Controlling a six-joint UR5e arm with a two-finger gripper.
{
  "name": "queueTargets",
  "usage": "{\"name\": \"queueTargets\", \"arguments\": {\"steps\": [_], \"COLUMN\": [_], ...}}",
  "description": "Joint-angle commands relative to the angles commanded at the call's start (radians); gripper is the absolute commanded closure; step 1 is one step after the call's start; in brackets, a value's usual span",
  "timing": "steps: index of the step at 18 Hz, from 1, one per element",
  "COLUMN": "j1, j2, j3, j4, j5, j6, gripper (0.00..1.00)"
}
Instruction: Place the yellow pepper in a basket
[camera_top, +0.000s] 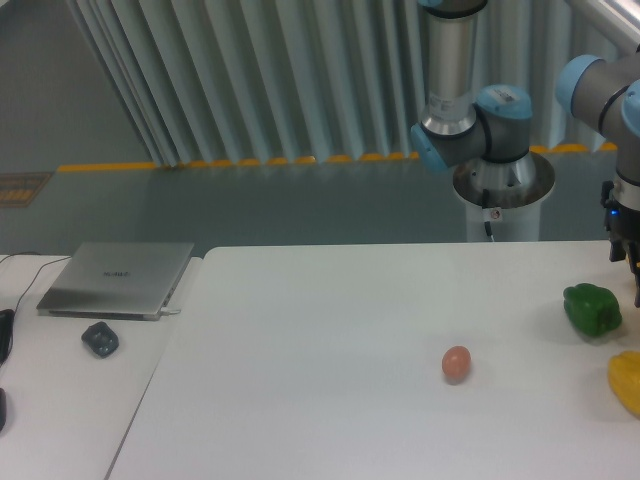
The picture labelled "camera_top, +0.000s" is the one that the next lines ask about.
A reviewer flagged brown egg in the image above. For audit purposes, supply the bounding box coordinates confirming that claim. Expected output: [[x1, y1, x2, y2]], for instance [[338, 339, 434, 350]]
[[441, 345, 472, 384]]

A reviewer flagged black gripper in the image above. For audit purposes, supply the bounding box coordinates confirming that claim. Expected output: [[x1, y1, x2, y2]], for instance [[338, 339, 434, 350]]
[[600, 180, 640, 307]]

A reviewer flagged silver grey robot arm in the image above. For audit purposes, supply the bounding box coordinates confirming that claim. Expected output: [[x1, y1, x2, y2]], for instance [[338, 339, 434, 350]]
[[410, 1, 639, 272]]

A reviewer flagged silver closed laptop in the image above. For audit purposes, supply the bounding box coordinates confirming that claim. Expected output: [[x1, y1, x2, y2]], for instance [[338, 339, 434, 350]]
[[37, 242, 194, 321]]

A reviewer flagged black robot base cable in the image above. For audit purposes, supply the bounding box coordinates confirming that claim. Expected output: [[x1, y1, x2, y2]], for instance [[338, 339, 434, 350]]
[[481, 188, 497, 244]]

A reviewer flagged black object lower left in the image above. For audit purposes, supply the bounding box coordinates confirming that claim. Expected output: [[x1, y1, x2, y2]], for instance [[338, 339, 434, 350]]
[[0, 388, 8, 432]]

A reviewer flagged yellow bell pepper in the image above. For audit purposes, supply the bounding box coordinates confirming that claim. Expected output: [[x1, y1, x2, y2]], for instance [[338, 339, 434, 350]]
[[607, 351, 639, 416]]

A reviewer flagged pleated grey curtain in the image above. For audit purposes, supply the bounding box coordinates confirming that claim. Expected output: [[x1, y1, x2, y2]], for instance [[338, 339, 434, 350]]
[[69, 0, 621, 169]]

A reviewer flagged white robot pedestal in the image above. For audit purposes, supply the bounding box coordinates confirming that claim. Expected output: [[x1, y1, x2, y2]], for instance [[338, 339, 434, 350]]
[[453, 153, 555, 242]]

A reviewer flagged black device at left edge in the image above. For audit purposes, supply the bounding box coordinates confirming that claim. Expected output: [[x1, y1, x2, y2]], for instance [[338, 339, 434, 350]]
[[0, 309, 15, 363]]

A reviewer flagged black power adapter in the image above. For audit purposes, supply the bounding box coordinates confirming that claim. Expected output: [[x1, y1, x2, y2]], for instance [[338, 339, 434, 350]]
[[81, 321, 119, 359]]

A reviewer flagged green bell pepper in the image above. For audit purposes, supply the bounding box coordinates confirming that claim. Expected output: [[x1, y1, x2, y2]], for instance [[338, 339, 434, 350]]
[[563, 283, 622, 338]]

